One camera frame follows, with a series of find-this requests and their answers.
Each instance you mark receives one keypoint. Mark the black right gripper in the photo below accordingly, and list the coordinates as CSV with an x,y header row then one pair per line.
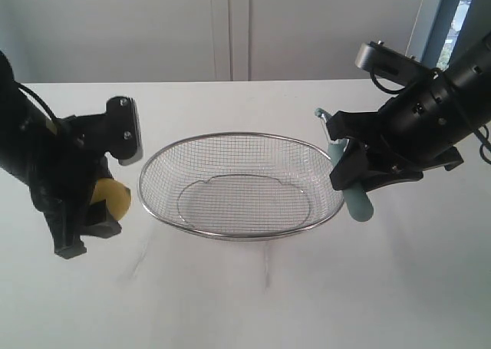
x,y
410,134

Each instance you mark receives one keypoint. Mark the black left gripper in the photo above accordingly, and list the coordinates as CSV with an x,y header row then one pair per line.
x,y
63,175

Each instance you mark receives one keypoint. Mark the yellow lemon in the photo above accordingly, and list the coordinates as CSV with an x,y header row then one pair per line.
x,y
116,196

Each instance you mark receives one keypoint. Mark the teal handled peeler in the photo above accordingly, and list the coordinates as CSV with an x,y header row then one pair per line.
x,y
359,206

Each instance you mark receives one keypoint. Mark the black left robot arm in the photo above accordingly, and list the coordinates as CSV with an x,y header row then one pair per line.
x,y
20,122

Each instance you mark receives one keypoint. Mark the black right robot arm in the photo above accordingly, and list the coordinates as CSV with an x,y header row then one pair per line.
x,y
472,68

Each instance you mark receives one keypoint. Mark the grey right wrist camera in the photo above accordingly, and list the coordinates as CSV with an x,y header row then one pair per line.
x,y
389,64

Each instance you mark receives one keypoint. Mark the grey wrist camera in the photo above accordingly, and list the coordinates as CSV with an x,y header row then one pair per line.
x,y
389,64
123,130

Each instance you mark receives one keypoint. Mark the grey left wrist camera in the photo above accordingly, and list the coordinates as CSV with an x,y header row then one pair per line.
x,y
123,130

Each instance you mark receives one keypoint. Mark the oval wire mesh basket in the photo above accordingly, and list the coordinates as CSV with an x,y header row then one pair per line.
x,y
240,186

